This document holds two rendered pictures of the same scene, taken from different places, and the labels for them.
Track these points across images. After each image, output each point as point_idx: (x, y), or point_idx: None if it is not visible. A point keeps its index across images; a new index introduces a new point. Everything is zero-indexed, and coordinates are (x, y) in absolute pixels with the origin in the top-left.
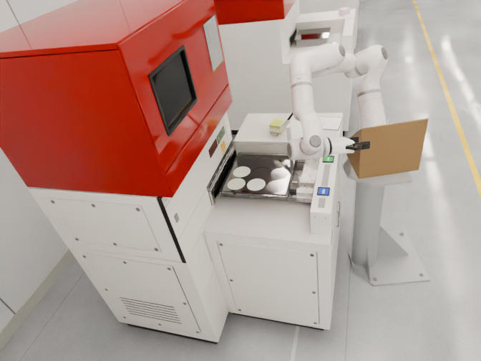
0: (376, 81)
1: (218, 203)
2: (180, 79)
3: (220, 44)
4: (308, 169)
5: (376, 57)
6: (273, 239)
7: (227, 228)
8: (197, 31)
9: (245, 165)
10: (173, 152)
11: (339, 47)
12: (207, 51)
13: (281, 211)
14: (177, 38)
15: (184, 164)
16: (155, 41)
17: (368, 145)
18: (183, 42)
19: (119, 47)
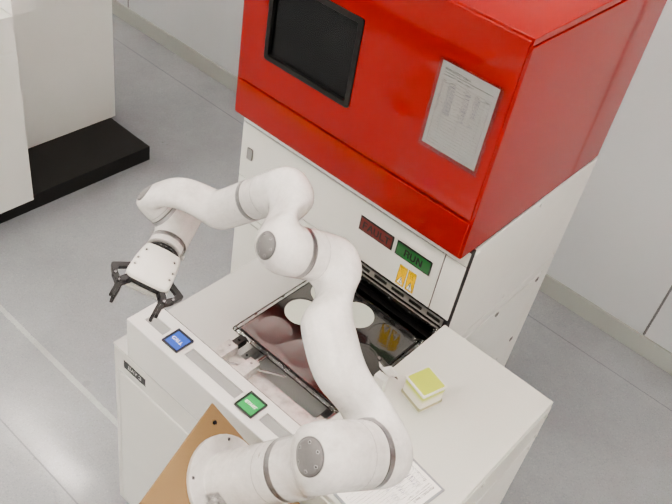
0: (282, 458)
1: None
2: (332, 45)
3: (481, 142)
4: (282, 405)
5: (303, 426)
6: (188, 298)
7: (258, 268)
8: (418, 49)
9: (373, 328)
10: (262, 81)
11: (266, 232)
12: (429, 101)
13: (233, 336)
14: (357, 0)
15: (271, 117)
16: None
17: (109, 293)
18: (367, 19)
19: None
